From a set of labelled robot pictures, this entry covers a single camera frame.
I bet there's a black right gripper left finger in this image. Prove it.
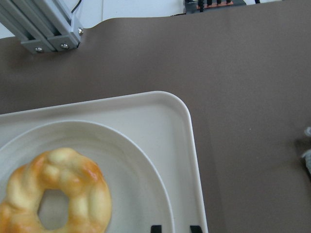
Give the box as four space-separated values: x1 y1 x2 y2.
151 225 162 233

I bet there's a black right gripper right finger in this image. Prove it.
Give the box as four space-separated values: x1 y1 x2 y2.
190 225 202 233

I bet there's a white round plate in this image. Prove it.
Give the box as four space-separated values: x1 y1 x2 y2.
0 120 175 233

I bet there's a twisted glazed donut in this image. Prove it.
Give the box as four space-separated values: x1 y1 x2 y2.
0 148 112 233

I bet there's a cream rabbit serving tray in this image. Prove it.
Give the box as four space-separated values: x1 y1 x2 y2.
0 91 208 233

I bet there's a grey folded cloth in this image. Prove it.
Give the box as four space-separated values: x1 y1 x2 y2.
294 126 311 180

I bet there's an aluminium frame post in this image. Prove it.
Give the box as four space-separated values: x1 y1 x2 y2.
0 0 84 53

